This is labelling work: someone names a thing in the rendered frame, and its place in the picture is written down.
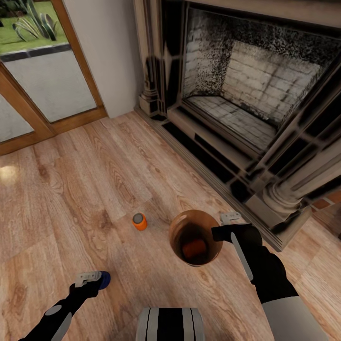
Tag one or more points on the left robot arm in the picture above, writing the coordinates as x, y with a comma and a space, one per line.
57, 320

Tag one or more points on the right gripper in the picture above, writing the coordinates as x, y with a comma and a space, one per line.
219, 233

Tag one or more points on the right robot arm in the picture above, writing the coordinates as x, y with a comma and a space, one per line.
288, 316

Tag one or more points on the trash can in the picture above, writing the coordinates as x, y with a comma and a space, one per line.
196, 225

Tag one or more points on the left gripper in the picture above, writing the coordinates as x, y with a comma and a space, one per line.
86, 291

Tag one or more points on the can of soda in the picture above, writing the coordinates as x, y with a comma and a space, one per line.
139, 221
194, 249
106, 280

